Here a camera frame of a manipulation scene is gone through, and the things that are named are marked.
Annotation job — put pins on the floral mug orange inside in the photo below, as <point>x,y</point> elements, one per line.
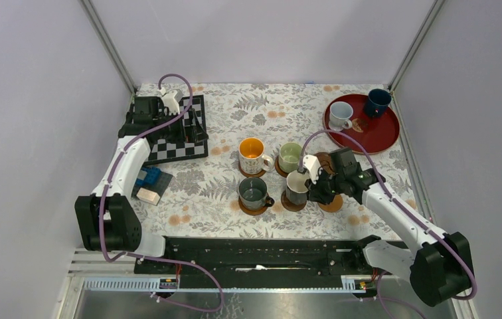
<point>252,157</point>

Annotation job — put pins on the black mug white inside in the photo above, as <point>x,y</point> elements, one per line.
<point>296,190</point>

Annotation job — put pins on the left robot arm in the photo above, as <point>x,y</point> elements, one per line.
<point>106,217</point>

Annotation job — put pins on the brown ringed coaster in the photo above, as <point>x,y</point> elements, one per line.
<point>250,212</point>
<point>278,169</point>
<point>259,174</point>
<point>325,162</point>

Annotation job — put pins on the light wood coaster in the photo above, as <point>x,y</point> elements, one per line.
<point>333,206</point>

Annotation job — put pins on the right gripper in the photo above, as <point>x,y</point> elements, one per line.
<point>315,192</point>

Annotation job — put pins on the black white chessboard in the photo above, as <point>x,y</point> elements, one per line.
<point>163,152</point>

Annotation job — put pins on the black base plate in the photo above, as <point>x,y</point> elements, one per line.
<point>262,263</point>

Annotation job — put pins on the red round tray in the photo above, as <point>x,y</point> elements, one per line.
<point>376,135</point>

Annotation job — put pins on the pale green mug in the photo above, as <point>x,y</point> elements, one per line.
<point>288,157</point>

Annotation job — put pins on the light blue white mug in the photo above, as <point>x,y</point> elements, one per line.
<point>340,114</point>

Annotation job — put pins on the floral tablecloth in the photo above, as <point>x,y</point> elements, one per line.
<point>202,199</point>

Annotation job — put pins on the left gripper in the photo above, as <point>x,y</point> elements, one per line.
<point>194,125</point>

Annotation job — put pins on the aluminium frame rail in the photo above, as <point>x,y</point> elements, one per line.
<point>128,274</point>

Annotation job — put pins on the toy block assembly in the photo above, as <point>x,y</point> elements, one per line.
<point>151,184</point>

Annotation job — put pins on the dark walnut coaster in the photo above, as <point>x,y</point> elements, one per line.
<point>288,205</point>

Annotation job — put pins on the dark blue mug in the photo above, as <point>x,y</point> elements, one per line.
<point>377,103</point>

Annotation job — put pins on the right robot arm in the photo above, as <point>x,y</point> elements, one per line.
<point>437,264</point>

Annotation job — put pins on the dark green mug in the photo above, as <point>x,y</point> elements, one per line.
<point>253,192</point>

